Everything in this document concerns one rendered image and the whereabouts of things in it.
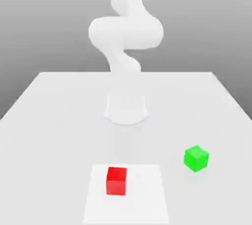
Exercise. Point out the small green cube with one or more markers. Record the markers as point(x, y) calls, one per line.
point(195, 159)

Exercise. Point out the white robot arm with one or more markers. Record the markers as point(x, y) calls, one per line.
point(126, 32)

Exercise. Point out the small red cube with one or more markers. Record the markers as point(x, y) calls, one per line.
point(116, 181)

